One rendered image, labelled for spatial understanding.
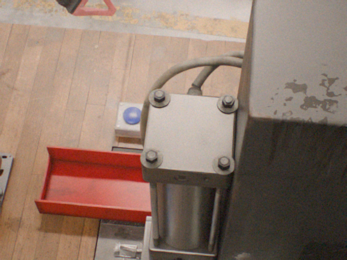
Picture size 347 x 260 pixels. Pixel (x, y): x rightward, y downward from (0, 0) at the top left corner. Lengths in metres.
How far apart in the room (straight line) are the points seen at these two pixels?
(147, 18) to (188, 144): 2.08
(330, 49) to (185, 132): 0.18
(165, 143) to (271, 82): 0.17
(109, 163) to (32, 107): 0.22
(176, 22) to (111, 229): 1.55
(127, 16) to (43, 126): 1.39
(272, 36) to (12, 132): 0.92
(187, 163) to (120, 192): 0.66
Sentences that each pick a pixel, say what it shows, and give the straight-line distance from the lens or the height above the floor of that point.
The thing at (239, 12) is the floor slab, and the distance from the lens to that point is 2.73.
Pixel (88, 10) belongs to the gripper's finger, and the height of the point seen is 1.25.
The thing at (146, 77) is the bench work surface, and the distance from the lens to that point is 1.42.
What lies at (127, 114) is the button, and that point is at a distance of 1.33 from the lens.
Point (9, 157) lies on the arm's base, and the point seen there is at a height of 0.91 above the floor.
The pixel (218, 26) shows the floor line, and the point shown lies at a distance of 2.68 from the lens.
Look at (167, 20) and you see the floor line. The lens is 2.69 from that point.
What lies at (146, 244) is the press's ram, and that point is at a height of 1.18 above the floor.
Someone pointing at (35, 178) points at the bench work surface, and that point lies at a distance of 1.33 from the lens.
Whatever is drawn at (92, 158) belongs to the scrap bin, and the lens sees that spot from 1.29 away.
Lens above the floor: 2.07
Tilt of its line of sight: 60 degrees down
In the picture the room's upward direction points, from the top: straight up
